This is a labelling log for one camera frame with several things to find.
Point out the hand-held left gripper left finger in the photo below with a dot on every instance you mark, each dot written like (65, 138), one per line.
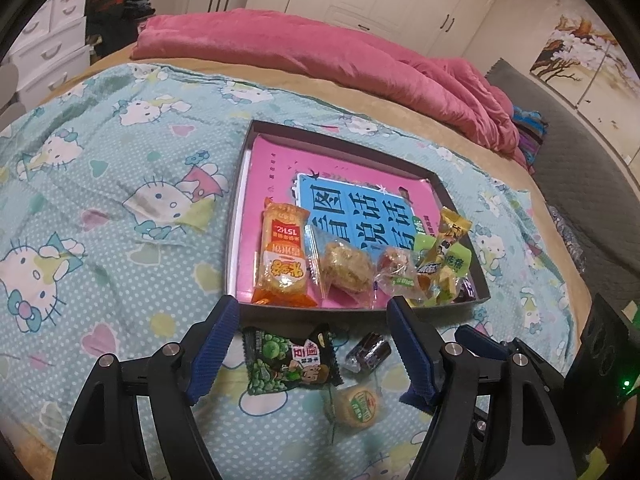
(215, 347)

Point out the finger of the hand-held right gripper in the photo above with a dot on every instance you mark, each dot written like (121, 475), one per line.
(480, 340)
(482, 412)

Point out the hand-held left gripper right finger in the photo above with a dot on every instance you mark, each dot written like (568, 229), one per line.
(415, 355)

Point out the green pea snack packet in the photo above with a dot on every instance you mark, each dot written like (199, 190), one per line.
(280, 365)

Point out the orange rice cracker packet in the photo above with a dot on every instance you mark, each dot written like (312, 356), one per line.
(282, 255)

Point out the yellow snack packet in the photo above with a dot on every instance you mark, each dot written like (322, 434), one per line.
(450, 225)

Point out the dark shallow box tray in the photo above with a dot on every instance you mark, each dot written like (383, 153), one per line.
(240, 195)

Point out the dark wrapped candy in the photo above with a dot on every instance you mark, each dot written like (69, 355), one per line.
(370, 352)

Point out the purple wrapped candy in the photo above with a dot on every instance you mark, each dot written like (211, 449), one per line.
(465, 290)

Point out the round pastry green label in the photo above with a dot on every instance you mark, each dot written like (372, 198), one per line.
(357, 405)

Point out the green cartoon snack packet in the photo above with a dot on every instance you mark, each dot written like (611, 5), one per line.
(455, 262)

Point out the clear packet with red snack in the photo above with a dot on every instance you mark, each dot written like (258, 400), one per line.
(395, 265)

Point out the clear wrapped brown cake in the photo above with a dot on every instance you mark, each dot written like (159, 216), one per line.
(345, 265)

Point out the dark patterned cloth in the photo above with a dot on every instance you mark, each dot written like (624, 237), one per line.
(567, 240)

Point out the green cloth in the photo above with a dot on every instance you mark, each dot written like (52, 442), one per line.
(607, 465)

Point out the grey padded headboard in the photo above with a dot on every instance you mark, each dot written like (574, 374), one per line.
(590, 185)

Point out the colourful striped cloth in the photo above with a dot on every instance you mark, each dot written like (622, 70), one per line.
(530, 130)

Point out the cartoon cat printed blanket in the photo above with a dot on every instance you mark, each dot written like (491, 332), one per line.
(100, 160)

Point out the pink duvet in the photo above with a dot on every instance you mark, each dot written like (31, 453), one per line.
(300, 45)

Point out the white wardrobe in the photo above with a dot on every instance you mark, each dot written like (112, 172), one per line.
(400, 0)

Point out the pile of dark clothes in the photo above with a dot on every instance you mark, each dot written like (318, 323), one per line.
(115, 10)

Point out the white drawer chest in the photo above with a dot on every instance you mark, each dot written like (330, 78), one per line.
(50, 25)

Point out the floral wall painting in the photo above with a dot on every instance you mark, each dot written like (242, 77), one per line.
(575, 55)

